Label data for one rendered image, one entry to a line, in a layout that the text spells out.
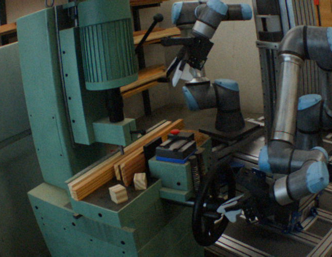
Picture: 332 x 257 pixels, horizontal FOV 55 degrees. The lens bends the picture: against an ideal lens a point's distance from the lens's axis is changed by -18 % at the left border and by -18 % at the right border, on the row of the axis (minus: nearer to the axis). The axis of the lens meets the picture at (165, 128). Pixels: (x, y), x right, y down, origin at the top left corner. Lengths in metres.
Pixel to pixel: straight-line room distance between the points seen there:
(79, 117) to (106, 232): 0.40
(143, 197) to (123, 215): 0.11
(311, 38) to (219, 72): 3.75
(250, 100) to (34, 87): 3.62
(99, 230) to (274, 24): 1.10
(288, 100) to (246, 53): 3.52
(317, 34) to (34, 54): 0.99
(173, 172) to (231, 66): 3.59
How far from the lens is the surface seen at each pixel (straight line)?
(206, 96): 1.70
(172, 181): 1.18
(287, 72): 1.08
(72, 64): 1.24
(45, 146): 1.43
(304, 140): 1.48
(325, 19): 4.12
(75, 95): 1.26
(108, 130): 1.25
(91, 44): 1.14
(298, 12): 1.65
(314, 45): 1.09
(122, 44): 1.13
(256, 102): 4.65
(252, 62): 4.53
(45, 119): 1.37
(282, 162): 0.99
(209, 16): 1.24
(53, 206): 1.38
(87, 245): 1.36
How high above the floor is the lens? 1.44
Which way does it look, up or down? 19 degrees down
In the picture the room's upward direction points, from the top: 7 degrees counter-clockwise
